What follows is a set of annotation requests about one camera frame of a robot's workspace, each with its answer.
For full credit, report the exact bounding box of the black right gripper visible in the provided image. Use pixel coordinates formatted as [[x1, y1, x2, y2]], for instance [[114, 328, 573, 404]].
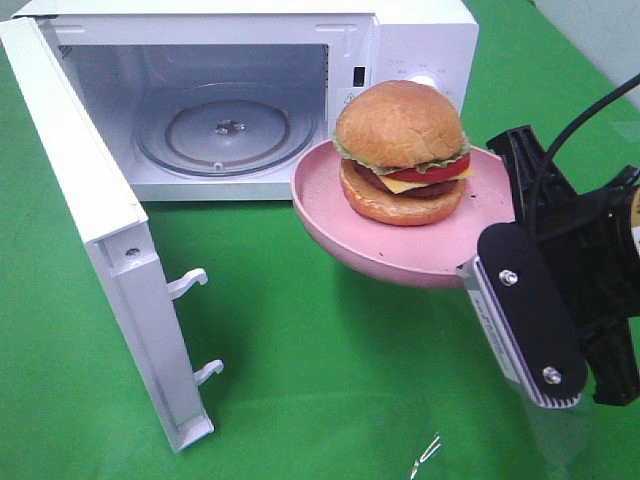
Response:
[[486, 125, 639, 406]]

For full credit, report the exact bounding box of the pink round plate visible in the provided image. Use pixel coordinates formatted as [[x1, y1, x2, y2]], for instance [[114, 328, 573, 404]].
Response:
[[291, 141, 514, 289]]

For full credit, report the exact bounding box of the burger with brown bun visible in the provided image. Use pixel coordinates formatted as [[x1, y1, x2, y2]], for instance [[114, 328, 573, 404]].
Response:
[[332, 80, 472, 226]]

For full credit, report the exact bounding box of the white microwave door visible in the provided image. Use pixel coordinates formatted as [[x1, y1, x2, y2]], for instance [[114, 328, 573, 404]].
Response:
[[1, 17, 214, 451]]

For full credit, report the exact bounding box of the upper white microwave knob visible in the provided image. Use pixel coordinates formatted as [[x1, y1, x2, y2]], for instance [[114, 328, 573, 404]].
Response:
[[408, 72, 444, 93]]

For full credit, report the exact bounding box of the lower white door latch hook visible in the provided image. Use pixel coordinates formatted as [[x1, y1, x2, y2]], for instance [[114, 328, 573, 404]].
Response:
[[193, 359, 225, 386]]

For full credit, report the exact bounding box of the white door latch hook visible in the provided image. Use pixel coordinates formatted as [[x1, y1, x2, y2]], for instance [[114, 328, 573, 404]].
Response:
[[193, 359, 225, 386], [167, 268, 208, 300]]

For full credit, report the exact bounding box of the upper white door latch hook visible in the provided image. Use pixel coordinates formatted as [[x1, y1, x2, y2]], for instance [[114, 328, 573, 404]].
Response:
[[167, 268, 208, 300]]

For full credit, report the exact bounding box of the white microwave oven body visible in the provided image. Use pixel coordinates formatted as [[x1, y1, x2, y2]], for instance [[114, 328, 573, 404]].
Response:
[[10, 1, 479, 201]]

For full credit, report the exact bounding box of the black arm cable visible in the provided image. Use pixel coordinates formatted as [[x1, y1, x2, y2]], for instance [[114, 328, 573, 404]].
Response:
[[527, 72, 640, 236]]

